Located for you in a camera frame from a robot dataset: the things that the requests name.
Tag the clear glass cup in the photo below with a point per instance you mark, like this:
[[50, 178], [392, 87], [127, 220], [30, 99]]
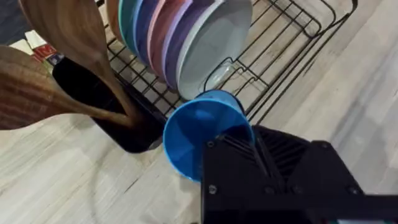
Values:
[[221, 76]]

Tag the pink plate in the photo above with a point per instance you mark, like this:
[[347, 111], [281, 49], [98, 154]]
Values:
[[158, 34]]

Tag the brown plate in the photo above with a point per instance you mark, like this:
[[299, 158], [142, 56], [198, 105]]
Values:
[[112, 12]]

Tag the heap of small boxes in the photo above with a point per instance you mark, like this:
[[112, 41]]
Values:
[[40, 46]]

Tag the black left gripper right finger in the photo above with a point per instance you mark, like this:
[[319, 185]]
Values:
[[311, 168]]

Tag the grey plate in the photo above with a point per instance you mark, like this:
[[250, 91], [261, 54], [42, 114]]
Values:
[[214, 40]]

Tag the wooden spoon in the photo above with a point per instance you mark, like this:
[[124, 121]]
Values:
[[71, 28], [28, 90]]

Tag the teal plate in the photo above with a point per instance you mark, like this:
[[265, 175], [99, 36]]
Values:
[[126, 18]]

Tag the black cutlery holder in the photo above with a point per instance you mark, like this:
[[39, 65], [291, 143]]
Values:
[[81, 87]]

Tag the purple plate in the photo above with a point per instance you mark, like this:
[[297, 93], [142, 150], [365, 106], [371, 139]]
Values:
[[178, 40]]

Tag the blue plastic cup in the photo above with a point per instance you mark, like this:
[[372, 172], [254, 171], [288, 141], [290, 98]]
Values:
[[186, 133]]

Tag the blue plate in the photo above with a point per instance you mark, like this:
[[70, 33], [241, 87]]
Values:
[[143, 25]]

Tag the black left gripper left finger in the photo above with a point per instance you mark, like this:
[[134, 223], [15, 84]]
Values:
[[230, 168]]

